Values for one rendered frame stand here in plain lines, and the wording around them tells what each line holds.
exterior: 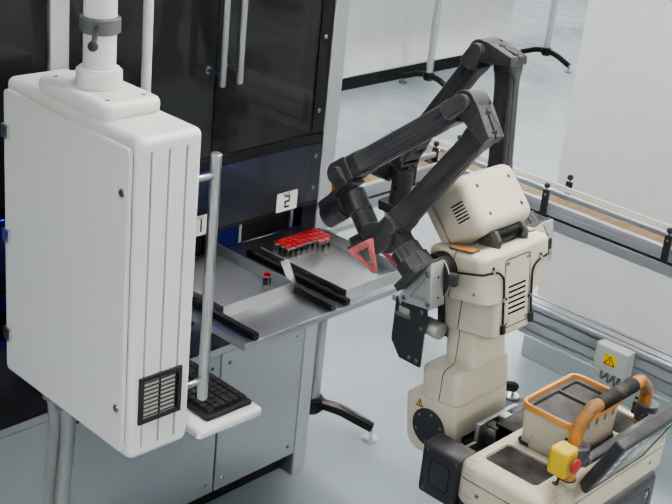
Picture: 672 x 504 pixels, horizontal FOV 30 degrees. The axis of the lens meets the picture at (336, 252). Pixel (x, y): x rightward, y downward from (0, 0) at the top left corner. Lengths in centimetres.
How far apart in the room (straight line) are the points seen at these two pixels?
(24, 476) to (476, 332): 126
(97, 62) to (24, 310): 66
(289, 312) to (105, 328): 75
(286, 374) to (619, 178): 153
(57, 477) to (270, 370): 98
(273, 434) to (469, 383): 111
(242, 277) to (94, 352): 82
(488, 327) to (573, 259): 197
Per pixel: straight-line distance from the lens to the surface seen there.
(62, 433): 313
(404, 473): 434
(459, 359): 312
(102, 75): 267
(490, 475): 291
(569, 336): 432
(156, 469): 377
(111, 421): 282
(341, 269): 362
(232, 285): 346
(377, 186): 418
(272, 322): 328
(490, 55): 320
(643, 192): 473
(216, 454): 393
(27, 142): 284
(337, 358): 499
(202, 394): 290
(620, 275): 486
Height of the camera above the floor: 237
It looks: 24 degrees down
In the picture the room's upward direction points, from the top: 6 degrees clockwise
